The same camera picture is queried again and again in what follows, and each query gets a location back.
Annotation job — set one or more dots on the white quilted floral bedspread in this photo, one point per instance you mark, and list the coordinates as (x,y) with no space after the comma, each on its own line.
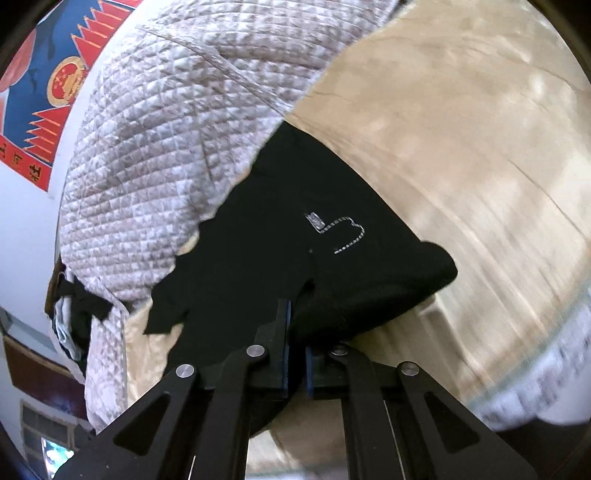
(181,101)

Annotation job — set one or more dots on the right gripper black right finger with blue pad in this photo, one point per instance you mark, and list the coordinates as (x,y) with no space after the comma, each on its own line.
(400,423)

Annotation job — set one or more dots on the pile of clothes at headboard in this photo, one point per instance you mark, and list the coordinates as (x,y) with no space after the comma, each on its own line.
(71,308)

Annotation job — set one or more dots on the red and blue wall poster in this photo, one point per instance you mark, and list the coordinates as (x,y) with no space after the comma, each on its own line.
(44,77)

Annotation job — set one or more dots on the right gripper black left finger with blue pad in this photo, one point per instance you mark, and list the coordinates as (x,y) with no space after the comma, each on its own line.
(193,424)

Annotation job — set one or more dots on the black pants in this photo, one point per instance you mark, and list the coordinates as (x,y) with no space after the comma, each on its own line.
(302,227)

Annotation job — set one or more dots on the window with white frame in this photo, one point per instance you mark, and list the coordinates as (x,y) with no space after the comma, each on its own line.
(48,442)

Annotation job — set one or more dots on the golden satin bed sheet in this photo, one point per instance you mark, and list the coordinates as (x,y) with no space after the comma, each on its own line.
(471,120)

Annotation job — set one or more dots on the dark red wooden door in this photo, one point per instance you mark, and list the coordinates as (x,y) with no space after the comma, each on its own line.
(43,379)

